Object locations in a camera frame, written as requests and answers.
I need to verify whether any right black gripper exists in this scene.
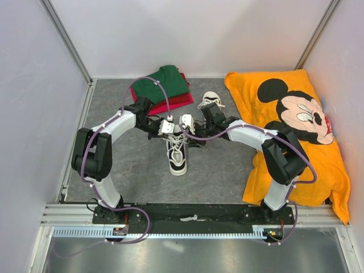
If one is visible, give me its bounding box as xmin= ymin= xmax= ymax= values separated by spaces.
xmin=186 ymin=122 xmax=214 ymax=148

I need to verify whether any white shoelace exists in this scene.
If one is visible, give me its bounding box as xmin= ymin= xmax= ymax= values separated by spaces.
xmin=166 ymin=134 xmax=187 ymax=151

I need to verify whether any black white sneaker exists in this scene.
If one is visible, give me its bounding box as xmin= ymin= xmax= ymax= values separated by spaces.
xmin=197 ymin=91 xmax=225 ymax=110
xmin=167 ymin=133 xmax=188 ymax=176

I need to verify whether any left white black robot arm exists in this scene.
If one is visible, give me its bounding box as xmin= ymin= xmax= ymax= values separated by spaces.
xmin=71 ymin=97 xmax=164 ymax=224

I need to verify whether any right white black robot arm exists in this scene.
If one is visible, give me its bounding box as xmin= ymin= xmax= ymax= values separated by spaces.
xmin=179 ymin=103 xmax=309 ymax=224

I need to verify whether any pink folded t-shirt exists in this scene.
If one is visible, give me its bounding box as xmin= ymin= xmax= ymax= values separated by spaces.
xmin=148 ymin=100 xmax=193 ymax=115

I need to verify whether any black white sneaker tied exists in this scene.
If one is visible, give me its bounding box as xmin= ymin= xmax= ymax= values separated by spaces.
xmin=197 ymin=91 xmax=225 ymax=110

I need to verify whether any dark red folded t-shirt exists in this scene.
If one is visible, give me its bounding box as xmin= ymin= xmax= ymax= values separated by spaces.
xmin=129 ymin=67 xmax=195 ymax=112

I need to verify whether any green folded t-shirt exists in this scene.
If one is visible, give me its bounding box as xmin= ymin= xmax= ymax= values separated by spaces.
xmin=130 ymin=65 xmax=191 ymax=110

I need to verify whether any orange Mickey Mouse pillow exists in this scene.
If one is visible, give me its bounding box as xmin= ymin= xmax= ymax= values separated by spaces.
xmin=225 ymin=69 xmax=350 ymax=224

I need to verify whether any white tape scrap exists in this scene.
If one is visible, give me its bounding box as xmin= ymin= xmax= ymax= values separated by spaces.
xmin=180 ymin=214 xmax=207 ymax=222

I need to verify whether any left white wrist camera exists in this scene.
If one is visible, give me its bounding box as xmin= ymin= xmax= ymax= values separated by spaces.
xmin=158 ymin=119 xmax=175 ymax=135

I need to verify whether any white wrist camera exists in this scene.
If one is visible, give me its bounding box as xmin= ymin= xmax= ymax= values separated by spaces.
xmin=176 ymin=114 xmax=196 ymax=136
xmin=158 ymin=119 xmax=175 ymax=135

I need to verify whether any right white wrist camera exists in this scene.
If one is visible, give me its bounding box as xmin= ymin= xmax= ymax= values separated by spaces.
xmin=176 ymin=114 xmax=196 ymax=136

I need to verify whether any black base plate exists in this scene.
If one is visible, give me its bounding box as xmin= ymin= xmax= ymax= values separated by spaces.
xmin=92 ymin=203 xmax=295 ymax=235

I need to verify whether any grey slotted cable duct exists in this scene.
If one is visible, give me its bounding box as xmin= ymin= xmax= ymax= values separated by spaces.
xmin=53 ymin=225 xmax=283 ymax=240

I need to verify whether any left aluminium corner post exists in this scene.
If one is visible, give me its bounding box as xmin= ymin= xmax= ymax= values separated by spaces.
xmin=39 ymin=0 xmax=93 ymax=85

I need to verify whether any aluminium corner post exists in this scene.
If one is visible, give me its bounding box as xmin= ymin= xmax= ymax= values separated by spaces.
xmin=294 ymin=0 xmax=342 ymax=70
xmin=39 ymin=0 xmax=93 ymax=85

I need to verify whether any right aluminium corner post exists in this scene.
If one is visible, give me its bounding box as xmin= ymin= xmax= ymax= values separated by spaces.
xmin=294 ymin=0 xmax=342 ymax=70

